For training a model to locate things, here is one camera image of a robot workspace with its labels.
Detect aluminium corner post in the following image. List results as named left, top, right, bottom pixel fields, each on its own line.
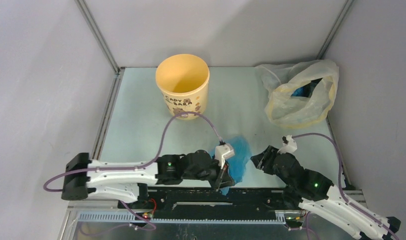
left=74, top=0, right=125, bottom=160
left=315, top=0, right=358, bottom=191

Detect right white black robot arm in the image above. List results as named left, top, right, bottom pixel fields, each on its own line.
left=250, top=145, right=401, bottom=240

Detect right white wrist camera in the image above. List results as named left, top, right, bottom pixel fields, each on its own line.
left=278, top=135, right=298, bottom=154

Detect translucent yellowish plastic bag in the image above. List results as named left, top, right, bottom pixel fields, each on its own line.
left=255, top=59, right=339, bottom=129

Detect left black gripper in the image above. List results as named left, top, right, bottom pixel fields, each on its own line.
left=182, top=154, right=235, bottom=191

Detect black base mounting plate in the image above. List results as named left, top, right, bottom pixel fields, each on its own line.
left=127, top=186, right=307, bottom=222

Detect left aluminium corner post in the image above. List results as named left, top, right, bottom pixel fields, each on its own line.
left=74, top=0, right=125, bottom=160

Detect blue plastic trash bag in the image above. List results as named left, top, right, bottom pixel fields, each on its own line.
left=226, top=135, right=252, bottom=186

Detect aluminium frame rail front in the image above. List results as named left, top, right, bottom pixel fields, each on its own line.
left=58, top=187, right=351, bottom=240

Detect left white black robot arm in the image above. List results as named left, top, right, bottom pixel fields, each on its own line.
left=61, top=150, right=236, bottom=208

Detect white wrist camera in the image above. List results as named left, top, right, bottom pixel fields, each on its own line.
left=278, top=135, right=298, bottom=154
left=214, top=141, right=235, bottom=168

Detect dark items inside bag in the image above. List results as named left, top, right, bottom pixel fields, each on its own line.
left=291, top=78, right=322, bottom=98

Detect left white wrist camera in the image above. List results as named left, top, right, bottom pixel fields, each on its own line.
left=214, top=141, right=235, bottom=168

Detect yellow cartoon trash bin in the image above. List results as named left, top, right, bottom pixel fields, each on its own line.
left=155, top=54, right=210, bottom=121

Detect right aluminium corner post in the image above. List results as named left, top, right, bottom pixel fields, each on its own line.
left=315, top=0, right=358, bottom=191

